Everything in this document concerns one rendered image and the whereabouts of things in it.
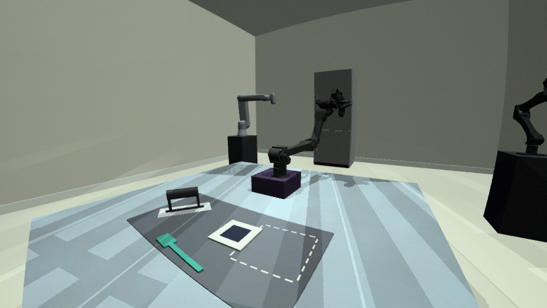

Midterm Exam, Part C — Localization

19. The white square tile with dark square center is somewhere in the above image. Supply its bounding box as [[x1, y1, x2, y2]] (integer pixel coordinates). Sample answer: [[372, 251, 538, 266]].
[[208, 220, 263, 251]]

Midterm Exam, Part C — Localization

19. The teal trowel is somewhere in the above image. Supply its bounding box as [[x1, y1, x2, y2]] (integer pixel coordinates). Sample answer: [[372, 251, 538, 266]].
[[156, 233, 204, 273]]

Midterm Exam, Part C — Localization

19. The small trowel with black handle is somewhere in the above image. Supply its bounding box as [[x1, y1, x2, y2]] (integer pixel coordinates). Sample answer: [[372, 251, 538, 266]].
[[158, 187, 211, 218]]

